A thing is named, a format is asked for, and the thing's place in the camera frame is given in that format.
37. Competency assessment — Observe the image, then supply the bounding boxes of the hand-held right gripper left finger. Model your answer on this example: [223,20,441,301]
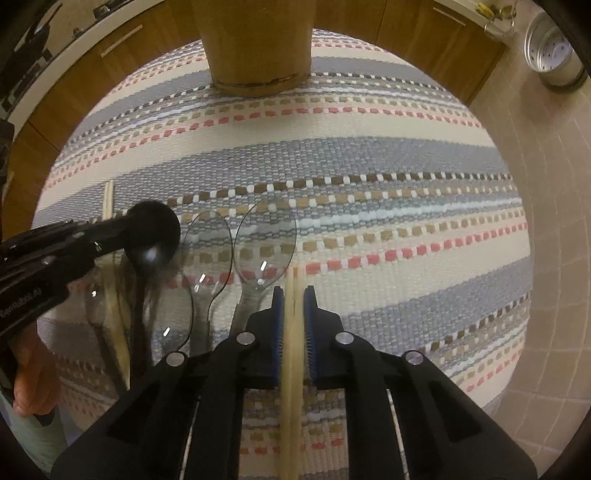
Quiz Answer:
[51,286,284,480]

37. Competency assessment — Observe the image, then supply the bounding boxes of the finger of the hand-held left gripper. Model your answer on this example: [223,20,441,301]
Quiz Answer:
[0,231,131,302]
[0,213,133,269]

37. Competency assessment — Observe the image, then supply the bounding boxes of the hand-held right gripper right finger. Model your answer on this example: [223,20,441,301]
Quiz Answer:
[302,285,539,480]

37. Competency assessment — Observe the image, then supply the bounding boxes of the dark round glass lid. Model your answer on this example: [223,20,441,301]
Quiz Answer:
[228,200,298,344]

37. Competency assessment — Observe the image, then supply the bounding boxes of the wooden chopstick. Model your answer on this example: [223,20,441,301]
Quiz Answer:
[279,267,298,480]
[103,181,133,384]

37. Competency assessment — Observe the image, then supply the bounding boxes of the black plastic spoon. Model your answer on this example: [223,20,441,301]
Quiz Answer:
[124,200,182,370]

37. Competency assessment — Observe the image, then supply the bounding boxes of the bamboo utensil holder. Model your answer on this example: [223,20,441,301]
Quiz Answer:
[191,0,315,97]

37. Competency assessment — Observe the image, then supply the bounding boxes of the person's left hand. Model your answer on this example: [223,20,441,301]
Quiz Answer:
[11,331,62,418]

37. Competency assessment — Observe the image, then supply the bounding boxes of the clear plastic spoon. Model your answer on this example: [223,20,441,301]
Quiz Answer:
[181,210,232,358]
[85,272,195,370]

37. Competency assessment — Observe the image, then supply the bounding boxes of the person's light shirt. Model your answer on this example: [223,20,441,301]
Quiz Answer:
[0,401,66,477]

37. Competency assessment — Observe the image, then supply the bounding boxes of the striped woven table cloth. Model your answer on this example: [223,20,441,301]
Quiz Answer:
[32,28,534,480]

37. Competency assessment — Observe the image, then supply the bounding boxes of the black gas stove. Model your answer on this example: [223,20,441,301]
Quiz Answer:
[0,0,52,116]

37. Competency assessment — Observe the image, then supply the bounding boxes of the steel steamer pot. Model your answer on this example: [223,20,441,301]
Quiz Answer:
[524,11,587,89]

